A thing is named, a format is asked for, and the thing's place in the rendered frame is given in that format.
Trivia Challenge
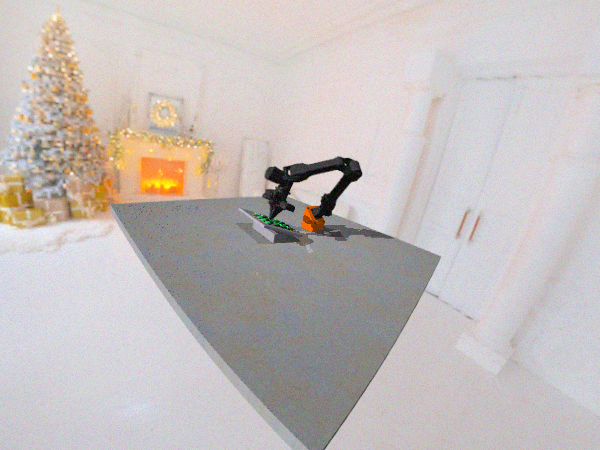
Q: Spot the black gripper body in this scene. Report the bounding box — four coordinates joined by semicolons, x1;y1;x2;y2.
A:
262;185;295;212

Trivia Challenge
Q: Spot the grey switch panel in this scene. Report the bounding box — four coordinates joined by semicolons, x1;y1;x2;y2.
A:
239;207;303;244

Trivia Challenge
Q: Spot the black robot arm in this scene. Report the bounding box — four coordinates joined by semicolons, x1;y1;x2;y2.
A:
264;157;362;220

